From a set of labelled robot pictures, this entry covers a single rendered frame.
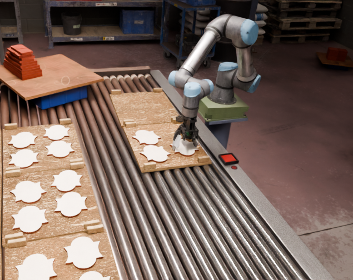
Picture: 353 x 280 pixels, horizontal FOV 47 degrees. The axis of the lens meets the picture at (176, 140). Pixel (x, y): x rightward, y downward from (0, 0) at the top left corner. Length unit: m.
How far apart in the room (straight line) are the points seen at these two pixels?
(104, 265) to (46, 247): 0.22
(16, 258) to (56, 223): 0.19
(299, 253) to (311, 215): 1.71
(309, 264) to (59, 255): 0.89
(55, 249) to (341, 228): 2.33
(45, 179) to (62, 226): 0.31
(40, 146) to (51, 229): 0.58
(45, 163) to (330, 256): 2.02
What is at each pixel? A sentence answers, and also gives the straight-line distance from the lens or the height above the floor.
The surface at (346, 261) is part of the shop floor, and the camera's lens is 3.07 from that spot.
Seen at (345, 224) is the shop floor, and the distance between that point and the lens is 3.38.
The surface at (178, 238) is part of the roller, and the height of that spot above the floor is 0.92.
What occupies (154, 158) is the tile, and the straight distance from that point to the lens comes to 1.92.
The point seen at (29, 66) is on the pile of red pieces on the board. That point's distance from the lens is 2.50.
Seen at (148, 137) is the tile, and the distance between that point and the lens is 2.07.
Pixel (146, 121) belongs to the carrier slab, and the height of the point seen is 0.94.
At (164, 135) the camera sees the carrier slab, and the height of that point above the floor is 0.94.
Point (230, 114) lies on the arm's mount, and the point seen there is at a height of 0.90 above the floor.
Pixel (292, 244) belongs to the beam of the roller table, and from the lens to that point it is 1.65.
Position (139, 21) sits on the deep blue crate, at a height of 0.34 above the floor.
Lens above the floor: 2.01
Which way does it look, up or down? 31 degrees down
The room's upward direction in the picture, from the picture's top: 6 degrees clockwise
